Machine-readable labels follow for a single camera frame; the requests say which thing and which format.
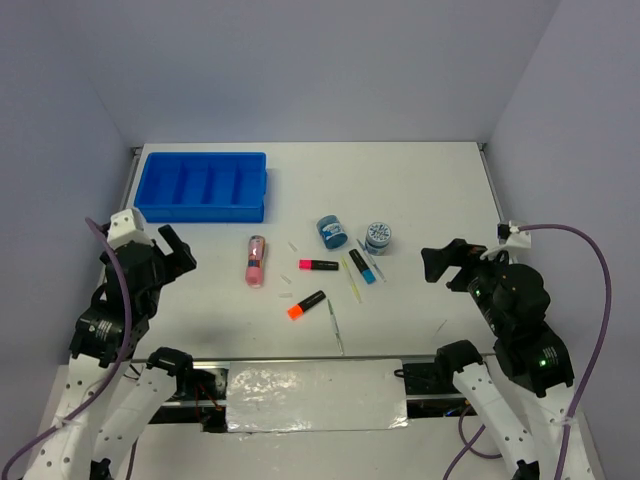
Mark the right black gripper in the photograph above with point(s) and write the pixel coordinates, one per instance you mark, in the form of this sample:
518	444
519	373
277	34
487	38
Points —
434	261

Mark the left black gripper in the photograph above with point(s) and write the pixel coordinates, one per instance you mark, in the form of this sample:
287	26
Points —
182	259

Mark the yellow thin pen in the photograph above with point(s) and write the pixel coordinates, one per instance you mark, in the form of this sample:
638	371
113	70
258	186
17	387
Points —
351	280

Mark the green thin pen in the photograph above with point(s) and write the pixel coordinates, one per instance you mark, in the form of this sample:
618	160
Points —
335	328

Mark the blue thin pen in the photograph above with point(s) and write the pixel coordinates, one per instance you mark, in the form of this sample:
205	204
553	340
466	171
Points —
371	260

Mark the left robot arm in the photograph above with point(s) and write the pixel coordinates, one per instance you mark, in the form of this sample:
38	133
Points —
89	438

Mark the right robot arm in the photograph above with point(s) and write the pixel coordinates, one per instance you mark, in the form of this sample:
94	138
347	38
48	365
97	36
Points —
537	363

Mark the blue compartment tray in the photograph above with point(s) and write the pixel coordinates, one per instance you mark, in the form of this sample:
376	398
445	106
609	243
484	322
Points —
203	187

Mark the pink crayon tube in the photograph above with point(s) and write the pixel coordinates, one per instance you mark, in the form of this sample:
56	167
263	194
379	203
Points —
254	273

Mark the blue slime jar upright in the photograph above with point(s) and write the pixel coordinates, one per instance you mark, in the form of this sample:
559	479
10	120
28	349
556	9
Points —
378	237

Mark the blue black highlighter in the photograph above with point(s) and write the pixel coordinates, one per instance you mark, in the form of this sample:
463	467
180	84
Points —
362	266

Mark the pink black highlighter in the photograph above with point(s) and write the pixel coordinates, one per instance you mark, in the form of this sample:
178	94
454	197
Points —
318	265

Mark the blue slime jar lying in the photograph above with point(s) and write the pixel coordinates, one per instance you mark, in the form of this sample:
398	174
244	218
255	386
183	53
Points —
332	232

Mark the orange black highlighter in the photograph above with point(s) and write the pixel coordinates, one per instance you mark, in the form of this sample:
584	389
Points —
301	307

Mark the silver foil plate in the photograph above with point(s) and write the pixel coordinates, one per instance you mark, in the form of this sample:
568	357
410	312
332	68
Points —
315	396

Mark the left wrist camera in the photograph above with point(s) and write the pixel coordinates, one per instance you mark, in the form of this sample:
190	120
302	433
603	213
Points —
126	226

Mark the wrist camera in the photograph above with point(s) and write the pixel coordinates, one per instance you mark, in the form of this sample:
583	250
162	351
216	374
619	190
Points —
513	236
126	226

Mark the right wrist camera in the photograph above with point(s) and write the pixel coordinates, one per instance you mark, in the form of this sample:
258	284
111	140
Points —
513	236

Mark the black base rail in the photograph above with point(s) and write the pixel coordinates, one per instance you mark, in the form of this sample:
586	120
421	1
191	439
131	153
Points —
201	398

